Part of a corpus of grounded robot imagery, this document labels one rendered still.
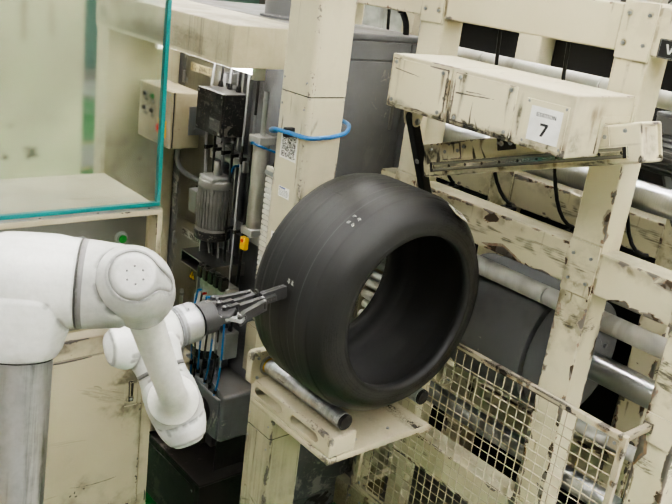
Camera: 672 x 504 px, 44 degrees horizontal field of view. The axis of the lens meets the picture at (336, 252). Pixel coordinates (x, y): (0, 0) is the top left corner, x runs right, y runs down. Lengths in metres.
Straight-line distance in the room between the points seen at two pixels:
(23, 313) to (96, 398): 1.40
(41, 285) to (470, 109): 1.27
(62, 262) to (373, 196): 0.99
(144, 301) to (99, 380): 1.40
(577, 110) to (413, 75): 0.51
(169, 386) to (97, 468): 1.17
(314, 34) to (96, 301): 1.18
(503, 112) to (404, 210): 0.34
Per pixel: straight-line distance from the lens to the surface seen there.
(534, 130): 2.00
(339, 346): 1.96
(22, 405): 1.26
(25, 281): 1.19
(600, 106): 2.03
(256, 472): 2.67
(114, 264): 1.16
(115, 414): 2.64
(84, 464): 2.69
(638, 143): 2.02
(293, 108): 2.24
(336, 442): 2.16
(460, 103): 2.15
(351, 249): 1.90
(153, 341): 1.48
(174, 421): 1.71
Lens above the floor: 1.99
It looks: 19 degrees down
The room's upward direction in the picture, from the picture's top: 8 degrees clockwise
